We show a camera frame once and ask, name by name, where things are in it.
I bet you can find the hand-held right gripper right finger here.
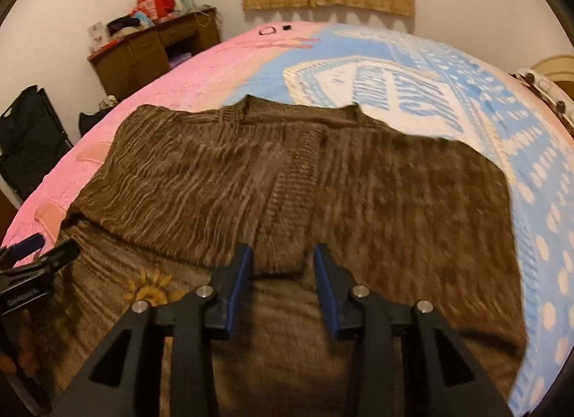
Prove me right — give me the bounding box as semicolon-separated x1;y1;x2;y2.
312;243;514;417

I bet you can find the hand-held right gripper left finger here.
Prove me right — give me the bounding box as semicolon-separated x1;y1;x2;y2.
49;243;254;417

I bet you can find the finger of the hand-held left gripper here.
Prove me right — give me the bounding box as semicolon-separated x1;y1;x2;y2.
0;235;46;265
0;239;82;315

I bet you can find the brown knit sweater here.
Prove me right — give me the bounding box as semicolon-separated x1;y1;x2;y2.
33;96;528;417

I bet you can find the black folding chair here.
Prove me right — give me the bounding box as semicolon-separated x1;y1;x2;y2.
0;84;73;202

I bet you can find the black bag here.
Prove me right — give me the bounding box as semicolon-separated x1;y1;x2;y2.
78;109;110;137

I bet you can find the pink and blue printed blanket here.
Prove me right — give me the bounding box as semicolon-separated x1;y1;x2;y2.
0;20;574;417

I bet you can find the brown wooden desk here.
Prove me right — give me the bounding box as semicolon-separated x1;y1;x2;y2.
87;6;222;101

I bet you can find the white printed box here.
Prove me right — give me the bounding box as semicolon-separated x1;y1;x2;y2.
88;21;108;52

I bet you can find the dark cloth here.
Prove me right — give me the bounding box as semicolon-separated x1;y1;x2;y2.
107;13;149;34

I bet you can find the red gift bag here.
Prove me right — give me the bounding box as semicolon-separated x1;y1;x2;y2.
136;0;175;19

